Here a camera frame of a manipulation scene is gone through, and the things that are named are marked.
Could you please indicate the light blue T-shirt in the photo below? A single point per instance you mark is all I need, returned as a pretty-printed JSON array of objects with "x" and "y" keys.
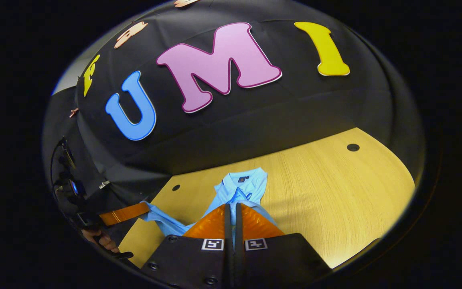
[{"x": 251, "y": 184}]

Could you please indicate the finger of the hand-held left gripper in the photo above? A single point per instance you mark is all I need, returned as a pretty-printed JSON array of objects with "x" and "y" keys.
[{"x": 124, "y": 214}]

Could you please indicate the copper clip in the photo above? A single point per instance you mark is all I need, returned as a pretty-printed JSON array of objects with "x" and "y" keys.
[{"x": 73, "y": 112}]

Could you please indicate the small white tag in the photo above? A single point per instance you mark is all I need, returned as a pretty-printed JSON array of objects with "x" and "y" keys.
[{"x": 104, "y": 184}]

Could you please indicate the black backdrop cloth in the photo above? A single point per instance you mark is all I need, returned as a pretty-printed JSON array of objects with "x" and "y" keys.
[{"x": 255, "y": 112}]

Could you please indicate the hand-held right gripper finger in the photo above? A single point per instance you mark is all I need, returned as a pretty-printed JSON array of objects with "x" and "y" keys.
[
  {"x": 228, "y": 241},
  {"x": 238, "y": 241}
]

